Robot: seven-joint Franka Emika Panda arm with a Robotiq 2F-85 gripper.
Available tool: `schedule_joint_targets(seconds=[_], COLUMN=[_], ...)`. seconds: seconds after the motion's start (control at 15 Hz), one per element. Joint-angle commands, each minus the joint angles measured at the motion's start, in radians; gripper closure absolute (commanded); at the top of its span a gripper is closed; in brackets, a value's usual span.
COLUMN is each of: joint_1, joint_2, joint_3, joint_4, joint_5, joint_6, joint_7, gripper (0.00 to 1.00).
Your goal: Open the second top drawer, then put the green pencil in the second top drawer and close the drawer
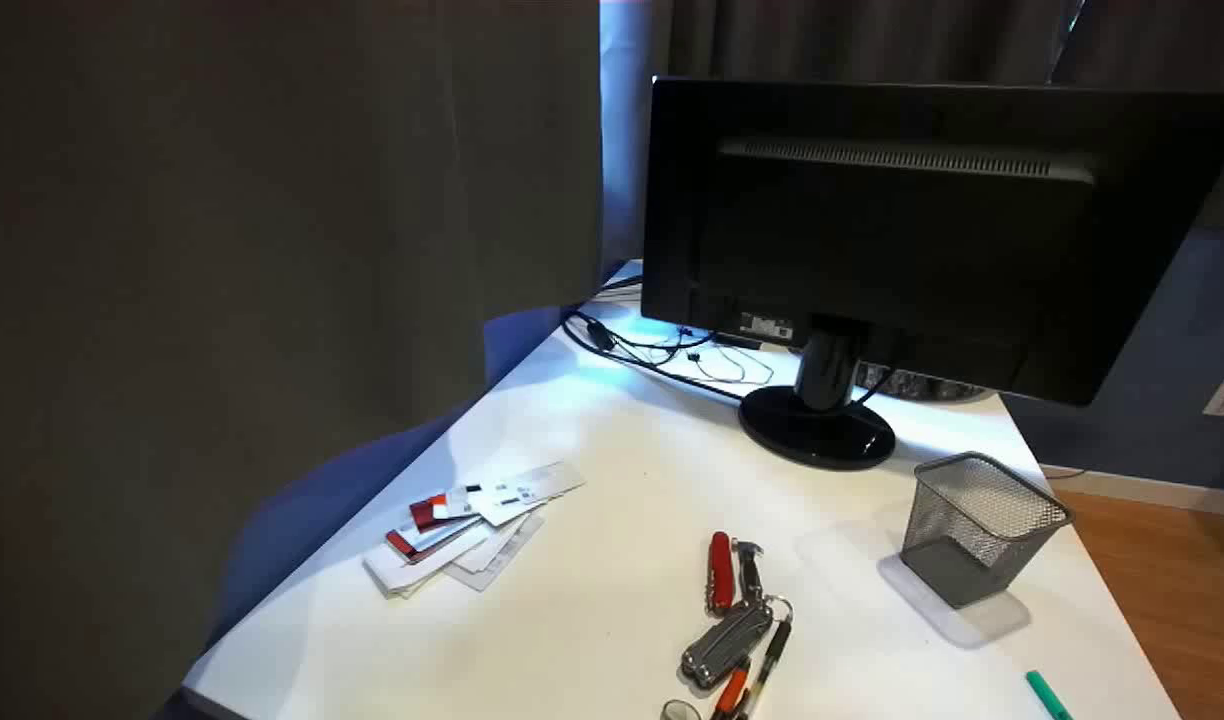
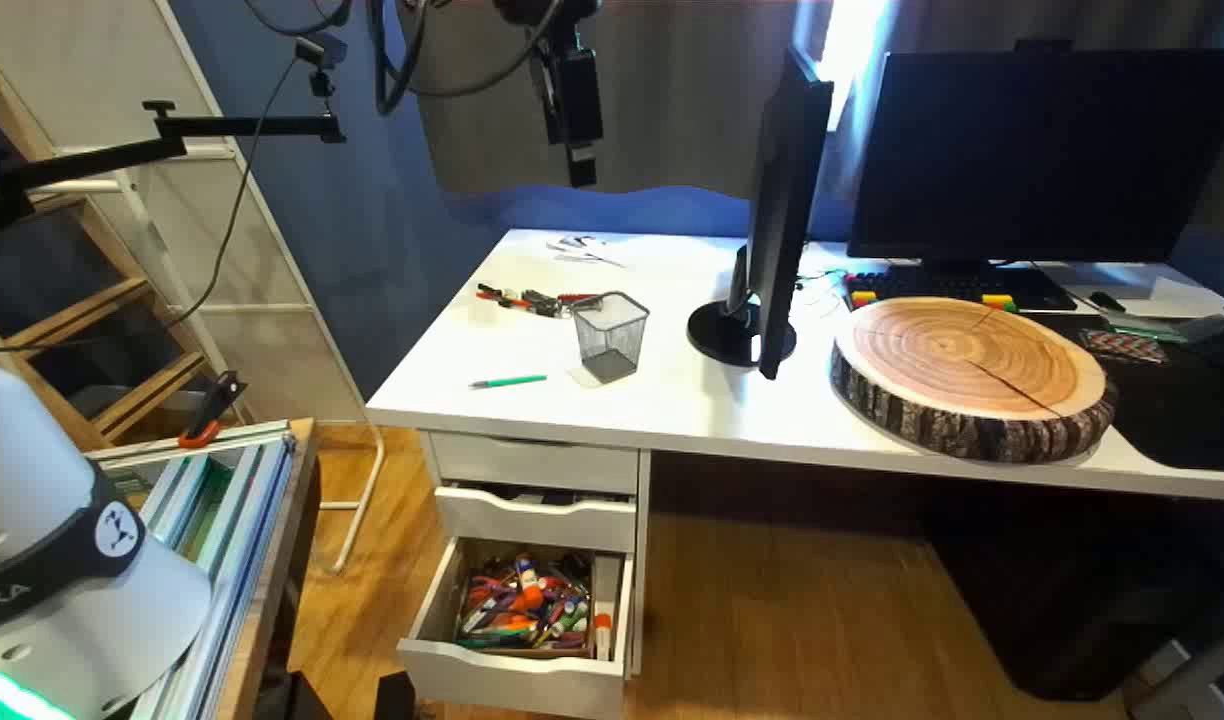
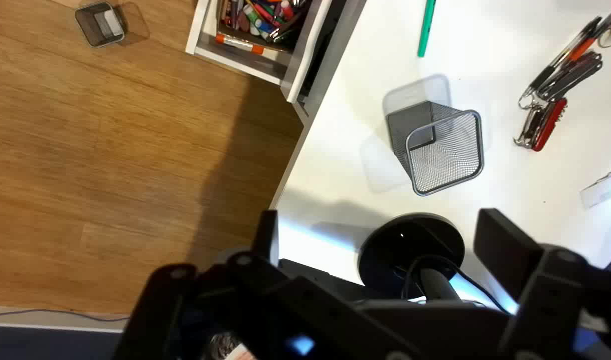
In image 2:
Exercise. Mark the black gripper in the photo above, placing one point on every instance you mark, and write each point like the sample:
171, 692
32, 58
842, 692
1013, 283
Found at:
572, 84

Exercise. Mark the green marker pen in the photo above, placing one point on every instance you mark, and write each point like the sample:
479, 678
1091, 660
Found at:
511, 383

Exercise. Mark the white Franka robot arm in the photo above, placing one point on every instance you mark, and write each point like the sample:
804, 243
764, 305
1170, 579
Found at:
39, 535

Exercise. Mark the black mesh pencil cup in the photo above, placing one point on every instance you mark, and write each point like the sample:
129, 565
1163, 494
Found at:
609, 335

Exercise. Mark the grey curtain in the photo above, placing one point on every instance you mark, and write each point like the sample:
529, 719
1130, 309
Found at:
666, 93

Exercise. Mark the red pocket knife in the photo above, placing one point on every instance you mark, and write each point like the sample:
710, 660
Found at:
577, 296

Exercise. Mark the silver multitool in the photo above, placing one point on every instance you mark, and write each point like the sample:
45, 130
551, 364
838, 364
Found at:
542, 302

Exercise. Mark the black monitor with round stand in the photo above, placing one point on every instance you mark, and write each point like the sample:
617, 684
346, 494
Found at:
776, 202

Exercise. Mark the black webcam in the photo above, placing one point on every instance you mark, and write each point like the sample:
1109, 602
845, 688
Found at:
323, 60

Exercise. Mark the white metal rack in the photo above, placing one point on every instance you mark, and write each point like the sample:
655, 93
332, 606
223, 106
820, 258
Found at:
256, 309

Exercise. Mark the black keyboard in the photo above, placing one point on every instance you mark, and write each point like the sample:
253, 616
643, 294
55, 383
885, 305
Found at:
958, 286

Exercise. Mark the wood slice cushion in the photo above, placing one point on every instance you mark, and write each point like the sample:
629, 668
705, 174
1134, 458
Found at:
975, 375

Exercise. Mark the orange clamp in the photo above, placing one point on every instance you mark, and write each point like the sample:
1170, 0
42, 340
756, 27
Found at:
215, 407

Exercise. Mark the large black monitor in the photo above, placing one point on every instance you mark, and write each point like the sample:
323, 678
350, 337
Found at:
1036, 153

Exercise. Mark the wood edged robot table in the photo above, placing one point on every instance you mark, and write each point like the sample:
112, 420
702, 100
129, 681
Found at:
256, 563

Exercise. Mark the black computer mouse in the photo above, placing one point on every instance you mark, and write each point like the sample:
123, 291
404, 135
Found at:
1106, 302

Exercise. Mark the wooden ladder shelf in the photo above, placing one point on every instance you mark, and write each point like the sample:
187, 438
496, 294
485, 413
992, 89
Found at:
55, 323

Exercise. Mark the white papers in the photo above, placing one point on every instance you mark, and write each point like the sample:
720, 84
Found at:
1158, 286

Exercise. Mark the black mouse pad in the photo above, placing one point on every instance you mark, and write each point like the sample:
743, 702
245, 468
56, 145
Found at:
1186, 403

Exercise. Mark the black bin under desk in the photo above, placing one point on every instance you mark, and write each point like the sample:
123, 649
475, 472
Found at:
1078, 602

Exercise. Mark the grey desk leg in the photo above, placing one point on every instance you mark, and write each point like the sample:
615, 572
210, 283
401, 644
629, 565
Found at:
1195, 672

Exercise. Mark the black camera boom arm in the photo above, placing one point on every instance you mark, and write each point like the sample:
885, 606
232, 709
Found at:
238, 130

